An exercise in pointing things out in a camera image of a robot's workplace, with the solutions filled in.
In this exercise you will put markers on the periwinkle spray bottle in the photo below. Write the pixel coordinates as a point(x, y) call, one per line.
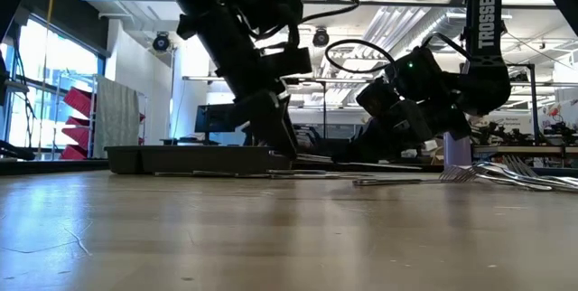
point(458, 151)

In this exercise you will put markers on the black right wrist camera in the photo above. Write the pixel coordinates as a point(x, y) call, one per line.
point(377, 99)

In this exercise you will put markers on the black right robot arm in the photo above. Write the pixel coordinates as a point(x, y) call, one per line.
point(485, 20)

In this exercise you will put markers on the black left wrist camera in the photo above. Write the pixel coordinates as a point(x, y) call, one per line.
point(289, 61)

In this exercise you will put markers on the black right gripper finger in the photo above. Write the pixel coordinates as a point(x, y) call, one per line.
point(406, 128)

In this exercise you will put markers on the grey hanging cloth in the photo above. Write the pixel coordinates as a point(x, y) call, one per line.
point(117, 119)

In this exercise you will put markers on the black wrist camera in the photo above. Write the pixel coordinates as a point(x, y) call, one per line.
point(377, 99)
point(289, 61)

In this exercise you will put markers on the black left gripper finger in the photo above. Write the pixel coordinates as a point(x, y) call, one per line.
point(275, 124)

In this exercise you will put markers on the red storage bin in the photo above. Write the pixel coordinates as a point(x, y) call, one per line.
point(74, 153)
point(77, 137)
point(79, 101)

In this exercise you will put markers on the black background robot arm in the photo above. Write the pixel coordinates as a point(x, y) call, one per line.
point(496, 135)

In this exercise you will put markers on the black computer monitor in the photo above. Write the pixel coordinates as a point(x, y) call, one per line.
point(212, 119)

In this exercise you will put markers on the wooden workbench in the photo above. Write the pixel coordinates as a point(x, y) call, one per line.
point(519, 150)

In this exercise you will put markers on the grey cutlery tray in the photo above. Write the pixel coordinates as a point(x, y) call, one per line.
point(189, 160)

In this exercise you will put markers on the black metal station frame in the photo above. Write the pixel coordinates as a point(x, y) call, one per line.
point(534, 101)

